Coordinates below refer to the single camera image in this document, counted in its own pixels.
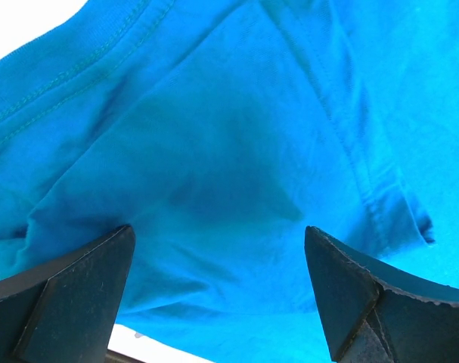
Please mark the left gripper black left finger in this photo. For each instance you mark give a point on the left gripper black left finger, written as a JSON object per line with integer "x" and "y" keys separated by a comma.
{"x": 64, "y": 310}

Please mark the blue t shirt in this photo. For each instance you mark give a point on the blue t shirt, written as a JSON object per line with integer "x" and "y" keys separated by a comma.
{"x": 220, "y": 130}

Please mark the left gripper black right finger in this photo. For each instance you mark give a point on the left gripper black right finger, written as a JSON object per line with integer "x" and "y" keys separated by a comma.
{"x": 373, "y": 312}

